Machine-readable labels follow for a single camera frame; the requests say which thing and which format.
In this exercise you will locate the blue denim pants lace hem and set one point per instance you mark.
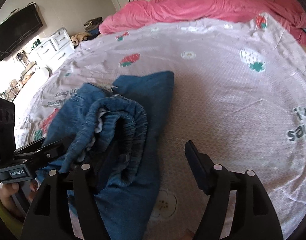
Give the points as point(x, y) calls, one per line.
point(116, 131)

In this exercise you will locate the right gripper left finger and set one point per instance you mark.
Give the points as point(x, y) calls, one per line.
point(48, 216)

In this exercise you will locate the tan plush toy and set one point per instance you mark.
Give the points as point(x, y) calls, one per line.
point(79, 37)

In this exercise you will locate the pink strawberry print bedsheet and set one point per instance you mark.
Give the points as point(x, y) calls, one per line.
point(239, 96)

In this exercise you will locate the person left hand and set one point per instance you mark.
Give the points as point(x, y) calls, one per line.
point(6, 192)

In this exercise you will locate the pink crumpled duvet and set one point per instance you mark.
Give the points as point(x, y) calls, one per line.
point(137, 14)

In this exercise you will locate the pile of dark clothes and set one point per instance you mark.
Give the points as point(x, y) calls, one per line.
point(92, 26)

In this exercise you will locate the white drawer cabinet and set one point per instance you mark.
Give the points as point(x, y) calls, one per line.
point(53, 50)

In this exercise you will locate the green sleeve left forearm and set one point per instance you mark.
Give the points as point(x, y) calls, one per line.
point(12, 223)

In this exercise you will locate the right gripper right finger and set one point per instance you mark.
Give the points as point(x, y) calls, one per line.
point(254, 216)

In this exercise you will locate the white long desk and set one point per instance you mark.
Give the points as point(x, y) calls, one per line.
point(28, 84)

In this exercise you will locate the wall mounted black television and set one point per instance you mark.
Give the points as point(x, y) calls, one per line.
point(17, 28)

